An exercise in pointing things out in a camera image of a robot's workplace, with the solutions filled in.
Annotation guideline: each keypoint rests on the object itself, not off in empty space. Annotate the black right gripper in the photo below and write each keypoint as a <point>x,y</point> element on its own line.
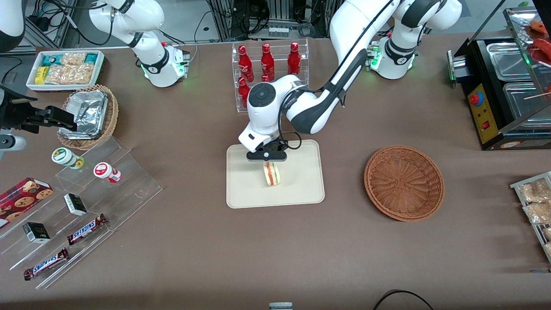
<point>17,113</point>

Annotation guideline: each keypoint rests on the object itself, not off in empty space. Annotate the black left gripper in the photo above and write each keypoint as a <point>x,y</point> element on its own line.
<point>273,146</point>

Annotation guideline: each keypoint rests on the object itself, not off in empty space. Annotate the triangular sandwich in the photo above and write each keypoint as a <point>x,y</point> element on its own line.
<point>272,175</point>

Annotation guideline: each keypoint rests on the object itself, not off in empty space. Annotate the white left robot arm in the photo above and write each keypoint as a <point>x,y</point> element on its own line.
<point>348,38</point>

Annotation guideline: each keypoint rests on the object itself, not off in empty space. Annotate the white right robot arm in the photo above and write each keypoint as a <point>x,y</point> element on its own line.
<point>160,65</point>

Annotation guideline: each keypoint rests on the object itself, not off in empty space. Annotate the beige plastic tray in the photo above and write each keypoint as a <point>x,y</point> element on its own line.
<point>301,181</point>

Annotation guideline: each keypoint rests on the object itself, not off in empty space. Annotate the light wicker basket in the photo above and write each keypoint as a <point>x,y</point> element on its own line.
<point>112,113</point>

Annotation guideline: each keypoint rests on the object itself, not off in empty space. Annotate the brown wicker basket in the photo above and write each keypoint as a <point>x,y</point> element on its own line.
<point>404,185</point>

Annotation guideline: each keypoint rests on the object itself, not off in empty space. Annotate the tray of packaged pastries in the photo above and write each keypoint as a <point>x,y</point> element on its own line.
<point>516,186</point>

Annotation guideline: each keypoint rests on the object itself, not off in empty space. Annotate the green lid yogurt cup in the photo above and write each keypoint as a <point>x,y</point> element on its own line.
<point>63,156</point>

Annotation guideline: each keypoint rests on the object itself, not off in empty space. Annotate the silver foil container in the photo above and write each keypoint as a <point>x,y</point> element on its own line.
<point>88,97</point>
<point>88,121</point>

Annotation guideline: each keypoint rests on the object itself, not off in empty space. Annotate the white rectangular snack bin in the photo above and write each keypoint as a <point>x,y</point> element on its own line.
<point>31,82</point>

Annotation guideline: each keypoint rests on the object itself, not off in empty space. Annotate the yellow snack packet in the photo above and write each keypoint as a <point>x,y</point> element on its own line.
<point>40,75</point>

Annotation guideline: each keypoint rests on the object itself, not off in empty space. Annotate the large clear cracker bag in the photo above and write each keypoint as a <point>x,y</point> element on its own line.
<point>69,74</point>

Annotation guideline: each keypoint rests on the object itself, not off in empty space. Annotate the teal snack packet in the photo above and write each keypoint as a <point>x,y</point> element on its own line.
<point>91,58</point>
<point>51,60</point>

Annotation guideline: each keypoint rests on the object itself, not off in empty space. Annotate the small clear cracker bag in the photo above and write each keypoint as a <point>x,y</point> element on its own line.
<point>73,59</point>

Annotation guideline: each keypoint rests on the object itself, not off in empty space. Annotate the red lid yogurt cup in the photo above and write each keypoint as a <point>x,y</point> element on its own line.
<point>104,170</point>

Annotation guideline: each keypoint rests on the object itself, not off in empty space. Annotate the red cola bottle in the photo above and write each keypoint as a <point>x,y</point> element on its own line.
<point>294,62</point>
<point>245,64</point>
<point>267,63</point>
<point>264,78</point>
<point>242,92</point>

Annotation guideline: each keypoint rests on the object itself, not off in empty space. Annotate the red cookie box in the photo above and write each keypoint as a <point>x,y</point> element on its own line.
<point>21,199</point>

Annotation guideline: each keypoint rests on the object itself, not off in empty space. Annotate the small black carton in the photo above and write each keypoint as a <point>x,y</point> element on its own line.
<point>36,232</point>
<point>75,204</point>

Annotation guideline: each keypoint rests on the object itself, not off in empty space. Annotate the clear acrylic step shelf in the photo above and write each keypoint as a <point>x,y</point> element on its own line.
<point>129,189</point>

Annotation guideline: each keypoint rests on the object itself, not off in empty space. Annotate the clear acrylic bottle rack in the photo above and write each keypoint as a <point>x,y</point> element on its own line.
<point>234,64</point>

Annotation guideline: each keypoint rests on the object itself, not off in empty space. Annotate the brown Snickers bar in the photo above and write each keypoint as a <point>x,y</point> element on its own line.
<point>45,264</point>
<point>86,229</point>

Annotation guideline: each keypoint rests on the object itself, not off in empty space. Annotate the white power strip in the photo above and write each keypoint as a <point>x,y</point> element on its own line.
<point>279,31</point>

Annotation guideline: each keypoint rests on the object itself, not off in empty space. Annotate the grey table edge device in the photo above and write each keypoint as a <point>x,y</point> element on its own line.
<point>280,306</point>

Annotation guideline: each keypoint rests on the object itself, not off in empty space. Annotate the black food warmer machine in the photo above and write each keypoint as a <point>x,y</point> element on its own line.
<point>488,129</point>

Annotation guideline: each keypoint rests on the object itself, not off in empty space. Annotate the steel warmer pan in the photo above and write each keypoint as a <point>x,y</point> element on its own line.
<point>508,60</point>
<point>523,105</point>

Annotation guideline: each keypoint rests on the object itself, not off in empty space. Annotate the clear fried snack bag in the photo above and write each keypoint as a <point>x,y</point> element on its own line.
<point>538,213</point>
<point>533,191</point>
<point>548,249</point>
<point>547,233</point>

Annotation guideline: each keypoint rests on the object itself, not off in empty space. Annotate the red sausage on rack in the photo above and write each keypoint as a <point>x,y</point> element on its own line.
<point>540,45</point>

